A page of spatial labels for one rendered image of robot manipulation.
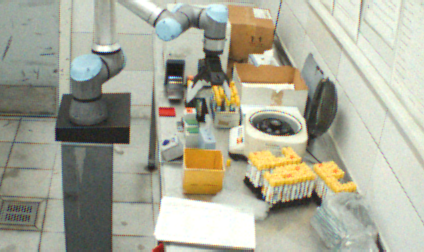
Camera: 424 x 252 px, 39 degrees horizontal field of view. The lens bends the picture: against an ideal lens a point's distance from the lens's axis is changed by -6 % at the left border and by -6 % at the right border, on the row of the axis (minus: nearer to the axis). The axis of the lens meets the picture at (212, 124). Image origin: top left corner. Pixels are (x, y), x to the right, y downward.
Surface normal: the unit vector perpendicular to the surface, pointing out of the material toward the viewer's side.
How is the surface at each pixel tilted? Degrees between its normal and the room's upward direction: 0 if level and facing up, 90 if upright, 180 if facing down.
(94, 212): 90
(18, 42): 90
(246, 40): 91
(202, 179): 90
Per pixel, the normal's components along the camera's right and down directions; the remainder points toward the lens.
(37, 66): 0.11, 0.48
